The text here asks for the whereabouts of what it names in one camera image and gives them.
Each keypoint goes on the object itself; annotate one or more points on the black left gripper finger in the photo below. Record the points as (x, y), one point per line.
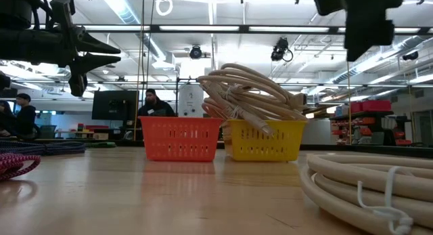
(93, 45)
(91, 63)

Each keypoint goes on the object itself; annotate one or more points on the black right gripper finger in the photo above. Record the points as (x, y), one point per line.
(367, 33)

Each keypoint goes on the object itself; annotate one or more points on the white light strip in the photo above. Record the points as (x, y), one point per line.
(115, 27)
(199, 27)
(406, 30)
(287, 28)

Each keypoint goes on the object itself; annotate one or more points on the black monitor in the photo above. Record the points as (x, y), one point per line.
(115, 104)

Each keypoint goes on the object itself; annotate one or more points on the person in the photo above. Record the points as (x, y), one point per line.
(27, 116)
(155, 109)
(6, 120)

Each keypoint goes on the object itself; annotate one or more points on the red storage bin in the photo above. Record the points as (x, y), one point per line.
(356, 107)
(375, 105)

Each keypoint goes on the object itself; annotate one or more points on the dark office chair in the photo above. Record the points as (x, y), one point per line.
(47, 131)

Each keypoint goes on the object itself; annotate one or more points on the storage shelf with bins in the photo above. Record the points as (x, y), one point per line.
(368, 130)

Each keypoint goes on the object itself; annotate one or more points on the orange plastic basket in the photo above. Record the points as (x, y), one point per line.
(181, 140)

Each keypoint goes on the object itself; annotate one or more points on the yellow plastic basket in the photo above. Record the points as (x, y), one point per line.
(267, 143)

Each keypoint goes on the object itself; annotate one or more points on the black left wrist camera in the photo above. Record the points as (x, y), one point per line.
(15, 8)

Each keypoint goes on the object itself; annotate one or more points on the black ceiling camera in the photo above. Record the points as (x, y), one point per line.
(410, 55)

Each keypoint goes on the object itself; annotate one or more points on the round black overhead camera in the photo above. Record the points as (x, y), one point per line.
(196, 52)

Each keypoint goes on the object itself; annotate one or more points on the thin black background frame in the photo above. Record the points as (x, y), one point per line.
(203, 80)

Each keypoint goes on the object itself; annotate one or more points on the black frame crossbar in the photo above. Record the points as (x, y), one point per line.
(243, 28)

